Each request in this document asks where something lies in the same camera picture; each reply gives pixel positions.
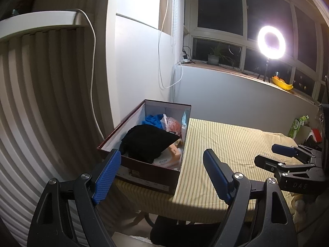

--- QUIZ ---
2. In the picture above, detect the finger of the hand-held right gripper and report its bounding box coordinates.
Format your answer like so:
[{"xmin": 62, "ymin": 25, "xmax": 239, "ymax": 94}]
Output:
[
  {"xmin": 272, "ymin": 144, "xmax": 322, "ymax": 160},
  {"xmin": 254, "ymin": 154, "xmax": 309, "ymax": 177}
]

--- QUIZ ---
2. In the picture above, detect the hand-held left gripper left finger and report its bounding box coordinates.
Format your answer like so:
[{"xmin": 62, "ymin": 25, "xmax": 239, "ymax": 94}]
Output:
[{"xmin": 27, "ymin": 148, "xmax": 122, "ymax": 247}]

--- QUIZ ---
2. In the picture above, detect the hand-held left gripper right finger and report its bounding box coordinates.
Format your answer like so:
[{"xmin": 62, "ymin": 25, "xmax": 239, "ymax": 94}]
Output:
[{"xmin": 203, "ymin": 148, "xmax": 299, "ymax": 247}]

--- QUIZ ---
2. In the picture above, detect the pink item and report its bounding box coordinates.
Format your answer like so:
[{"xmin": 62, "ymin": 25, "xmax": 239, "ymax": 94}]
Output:
[{"xmin": 161, "ymin": 114, "xmax": 183, "ymax": 134}]

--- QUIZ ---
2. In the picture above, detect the blue knit cloth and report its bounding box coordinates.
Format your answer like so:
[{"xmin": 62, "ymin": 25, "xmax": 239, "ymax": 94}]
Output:
[{"xmin": 141, "ymin": 114, "xmax": 165, "ymax": 129}]

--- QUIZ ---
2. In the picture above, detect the white framed window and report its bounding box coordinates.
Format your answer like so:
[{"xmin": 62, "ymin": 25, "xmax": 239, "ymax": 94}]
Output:
[{"xmin": 184, "ymin": 0, "xmax": 329, "ymax": 103}]

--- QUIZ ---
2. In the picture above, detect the grey paper bag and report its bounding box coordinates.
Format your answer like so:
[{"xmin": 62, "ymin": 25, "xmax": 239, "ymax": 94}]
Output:
[{"xmin": 295, "ymin": 126, "xmax": 313, "ymax": 144}]

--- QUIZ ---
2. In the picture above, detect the ring light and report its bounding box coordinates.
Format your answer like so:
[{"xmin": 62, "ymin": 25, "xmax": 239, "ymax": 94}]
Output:
[{"xmin": 257, "ymin": 26, "xmax": 286, "ymax": 59}]

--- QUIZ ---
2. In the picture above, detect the white cable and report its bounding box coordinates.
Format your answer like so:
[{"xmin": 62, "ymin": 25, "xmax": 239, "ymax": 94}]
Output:
[
  {"xmin": 157, "ymin": 0, "xmax": 183, "ymax": 89},
  {"xmin": 76, "ymin": 8, "xmax": 106, "ymax": 142}
]

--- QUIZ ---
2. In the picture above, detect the white shelf board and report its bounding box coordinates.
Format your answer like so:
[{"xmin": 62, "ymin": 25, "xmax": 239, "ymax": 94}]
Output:
[{"xmin": 0, "ymin": 10, "xmax": 85, "ymax": 40}]

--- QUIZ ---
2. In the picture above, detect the potted plant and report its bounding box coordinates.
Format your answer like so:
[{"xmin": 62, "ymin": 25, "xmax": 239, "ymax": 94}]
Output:
[{"xmin": 207, "ymin": 44, "xmax": 238, "ymax": 69}]

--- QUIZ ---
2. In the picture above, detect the orange white tissue pack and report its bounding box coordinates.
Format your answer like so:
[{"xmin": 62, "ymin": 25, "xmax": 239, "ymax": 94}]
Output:
[{"xmin": 153, "ymin": 144, "xmax": 184, "ymax": 169}]

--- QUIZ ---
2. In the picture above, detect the white ribbed panel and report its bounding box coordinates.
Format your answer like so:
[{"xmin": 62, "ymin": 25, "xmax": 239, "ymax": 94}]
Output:
[{"xmin": 0, "ymin": 26, "xmax": 121, "ymax": 247}]

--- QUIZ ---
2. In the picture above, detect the person's right hand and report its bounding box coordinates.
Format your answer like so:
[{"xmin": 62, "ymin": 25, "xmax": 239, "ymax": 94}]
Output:
[{"xmin": 290, "ymin": 193, "xmax": 329, "ymax": 227}]

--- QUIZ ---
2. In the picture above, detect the white wall cabinet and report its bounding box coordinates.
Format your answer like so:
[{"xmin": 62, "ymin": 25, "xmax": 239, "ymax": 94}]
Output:
[{"xmin": 108, "ymin": 0, "xmax": 175, "ymax": 35}]

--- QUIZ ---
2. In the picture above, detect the black chair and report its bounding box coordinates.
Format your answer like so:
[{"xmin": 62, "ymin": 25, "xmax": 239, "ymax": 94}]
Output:
[{"xmin": 149, "ymin": 215, "xmax": 214, "ymax": 247}]

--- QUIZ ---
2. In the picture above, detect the dark red shoebox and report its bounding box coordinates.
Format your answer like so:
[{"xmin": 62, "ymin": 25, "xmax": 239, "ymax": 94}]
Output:
[{"xmin": 97, "ymin": 99, "xmax": 192, "ymax": 195}]

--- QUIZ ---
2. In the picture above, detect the yellow fruit plate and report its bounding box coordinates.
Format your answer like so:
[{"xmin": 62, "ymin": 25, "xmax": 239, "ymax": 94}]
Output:
[{"xmin": 272, "ymin": 77, "xmax": 294, "ymax": 90}]

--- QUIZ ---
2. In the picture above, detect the black fabric pouch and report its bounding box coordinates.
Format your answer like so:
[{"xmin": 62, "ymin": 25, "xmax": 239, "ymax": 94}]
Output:
[{"xmin": 119, "ymin": 125, "xmax": 180, "ymax": 164}]

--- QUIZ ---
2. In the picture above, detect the green white bag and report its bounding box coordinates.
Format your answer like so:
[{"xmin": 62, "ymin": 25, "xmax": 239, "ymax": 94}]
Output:
[{"xmin": 287, "ymin": 118, "xmax": 301, "ymax": 139}]

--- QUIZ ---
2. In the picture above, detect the yellow striped tablecloth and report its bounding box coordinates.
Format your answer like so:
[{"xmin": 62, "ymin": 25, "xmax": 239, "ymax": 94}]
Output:
[{"xmin": 113, "ymin": 118, "xmax": 299, "ymax": 223}]

